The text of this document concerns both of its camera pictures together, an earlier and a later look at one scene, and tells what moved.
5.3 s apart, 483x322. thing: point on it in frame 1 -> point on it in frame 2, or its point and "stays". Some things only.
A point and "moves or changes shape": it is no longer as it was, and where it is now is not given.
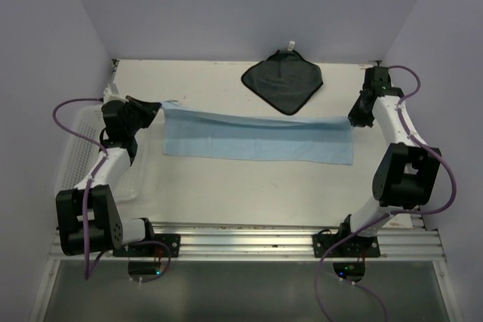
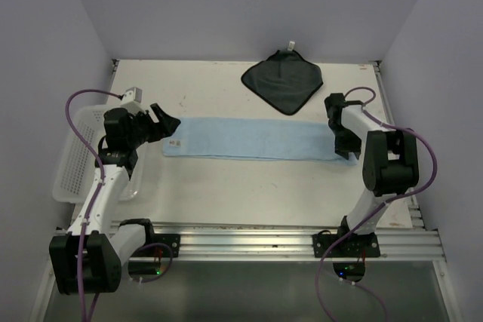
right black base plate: [356, 246] stays
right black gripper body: [360, 115] -> [345, 140]
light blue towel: [210, 135] moves or changes shape
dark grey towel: [285, 79] stays
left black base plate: [152, 249] stays
